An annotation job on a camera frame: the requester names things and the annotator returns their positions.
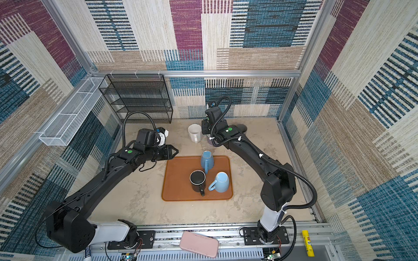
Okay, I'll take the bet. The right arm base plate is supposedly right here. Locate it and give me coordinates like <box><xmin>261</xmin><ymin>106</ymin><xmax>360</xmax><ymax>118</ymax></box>
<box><xmin>239</xmin><ymin>226</ymin><xmax>290</xmax><ymax>245</ymax></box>

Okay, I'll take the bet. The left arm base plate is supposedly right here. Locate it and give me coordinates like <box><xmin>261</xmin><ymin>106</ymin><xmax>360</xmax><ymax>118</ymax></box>
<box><xmin>107</xmin><ymin>231</ymin><xmax>155</xmax><ymax>250</ymax></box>

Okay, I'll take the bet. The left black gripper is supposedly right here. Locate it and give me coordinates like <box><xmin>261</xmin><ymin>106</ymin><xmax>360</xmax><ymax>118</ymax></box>
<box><xmin>145</xmin><ymin>144</ymin><xmax>180</xmax><ymax>163</ymax></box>

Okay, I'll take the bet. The black mesh shelf rack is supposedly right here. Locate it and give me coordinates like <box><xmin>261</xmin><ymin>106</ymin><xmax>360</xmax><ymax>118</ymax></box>
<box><xmin>99</xmin><ymin>74</ymin><xmax>173</xmax><ymax>124</ymax></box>

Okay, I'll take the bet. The light blue mug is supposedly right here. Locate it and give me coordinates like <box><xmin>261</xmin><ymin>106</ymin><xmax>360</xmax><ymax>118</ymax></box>
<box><xmin>209</xmin><ymin>172</ymin><xmax>229</xmax><ymax>193</ymax></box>

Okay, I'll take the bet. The white wire wall basket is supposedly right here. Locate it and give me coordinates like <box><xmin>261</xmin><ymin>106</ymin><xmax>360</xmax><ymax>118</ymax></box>
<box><xmin>39</xmin><ymin>77</ymin><xmax>103</xmax><ymax>146</ymax></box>

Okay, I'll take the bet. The blue patterned mug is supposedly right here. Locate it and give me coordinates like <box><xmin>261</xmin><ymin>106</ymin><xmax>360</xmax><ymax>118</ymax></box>
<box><xmin>200</xmin><ymin>151</ymin><xmax>214</xmax><ymax>174</ymax></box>

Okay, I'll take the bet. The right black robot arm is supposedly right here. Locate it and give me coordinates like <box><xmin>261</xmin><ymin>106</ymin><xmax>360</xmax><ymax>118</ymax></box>
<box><xmin>201</xmin><ymin>96</ymin><xmax>317</xmax><ymax>244</ymax></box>

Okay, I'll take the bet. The brown serving tray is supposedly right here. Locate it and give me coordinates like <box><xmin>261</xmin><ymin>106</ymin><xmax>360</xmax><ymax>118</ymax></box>
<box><xmin>162</xmin><ymin>155</ymin><xmax>233</xmax><ymax>201</ymax></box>

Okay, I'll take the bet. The yellow marker right rail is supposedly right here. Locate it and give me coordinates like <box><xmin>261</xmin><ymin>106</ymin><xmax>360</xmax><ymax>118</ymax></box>
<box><xmin>302</xmin><ymin>230</ymin><xmax>315</xmax><ymax>257</ymax></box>

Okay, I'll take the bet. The pink pouch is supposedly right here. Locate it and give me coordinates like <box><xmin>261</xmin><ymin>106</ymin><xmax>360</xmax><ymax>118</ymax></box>
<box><xmin>179</xmin><ymin>231</ymin><xmax>219</xmax><ymax>258</ymax></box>

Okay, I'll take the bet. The grey mug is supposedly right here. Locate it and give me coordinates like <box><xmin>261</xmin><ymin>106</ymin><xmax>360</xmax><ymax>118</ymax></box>
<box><xmin>235</xmin><ymin>124</ymin><xmax>248</xmax><ymax>133</ymax></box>

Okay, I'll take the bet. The black mug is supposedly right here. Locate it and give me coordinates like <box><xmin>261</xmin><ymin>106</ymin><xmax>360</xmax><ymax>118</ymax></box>
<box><xmin>189</xmin><ymin>170</ymin><xmax>206</xmax><ymax>196</ymax></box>

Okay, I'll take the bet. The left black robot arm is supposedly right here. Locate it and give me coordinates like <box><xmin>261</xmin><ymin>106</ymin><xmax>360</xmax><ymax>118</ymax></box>
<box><xmin>39</xmin><ymin>126</ymin><xmax>179</xmax><ymax>253</ymax></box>

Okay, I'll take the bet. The white faceted mug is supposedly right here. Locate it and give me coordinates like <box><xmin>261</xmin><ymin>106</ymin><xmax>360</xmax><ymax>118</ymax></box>
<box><xmin>188</xmin><ymin>124</ymin><xmax>202</xmax><ymax>143</ymax></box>

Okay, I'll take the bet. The purple mug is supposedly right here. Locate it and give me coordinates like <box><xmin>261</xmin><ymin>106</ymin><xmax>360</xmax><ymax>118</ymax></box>
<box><xmin>207</xmin><ymin>137</ymin><xmax>217</xmax><ymax>146</ymax></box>

